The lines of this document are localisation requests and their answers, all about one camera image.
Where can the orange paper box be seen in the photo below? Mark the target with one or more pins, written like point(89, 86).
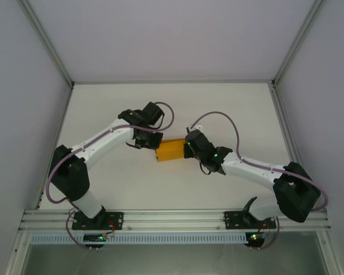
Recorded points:
point(170, 150)

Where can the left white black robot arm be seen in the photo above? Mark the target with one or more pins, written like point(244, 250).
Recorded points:
point(71, 177)

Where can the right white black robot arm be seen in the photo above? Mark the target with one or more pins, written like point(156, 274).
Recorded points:
point(295, 194)

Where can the right green circuit board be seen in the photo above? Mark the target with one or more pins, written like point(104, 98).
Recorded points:
point(255, 237)

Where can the green circuit board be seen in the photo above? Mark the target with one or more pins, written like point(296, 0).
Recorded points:
point(255, 237)
point(94, 237)

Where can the left green circuit board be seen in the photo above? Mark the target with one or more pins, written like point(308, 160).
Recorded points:
point(94, 237)

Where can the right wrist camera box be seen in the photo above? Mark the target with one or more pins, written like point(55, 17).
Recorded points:
point(196, 126)

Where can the aluminium mounting rail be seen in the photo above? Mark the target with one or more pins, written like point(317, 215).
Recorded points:
point(172, 217)

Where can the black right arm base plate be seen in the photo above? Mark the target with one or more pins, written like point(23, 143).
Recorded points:
point(235, 220)

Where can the aluminium table side rail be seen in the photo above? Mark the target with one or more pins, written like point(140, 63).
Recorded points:
point(64, 114)
point(281, 114)

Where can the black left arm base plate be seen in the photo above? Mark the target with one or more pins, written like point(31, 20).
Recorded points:
point(114, 224)

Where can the black round mount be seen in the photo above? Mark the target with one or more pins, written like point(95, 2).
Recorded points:
point(93, 245)
point(253, 245)

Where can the aluminium frame post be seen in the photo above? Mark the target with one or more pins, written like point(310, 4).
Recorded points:
point(298, 43)
point(46, 43)

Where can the aluminium frame leg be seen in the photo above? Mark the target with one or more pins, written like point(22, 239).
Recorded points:
point(328, 252)
point(18, 252)

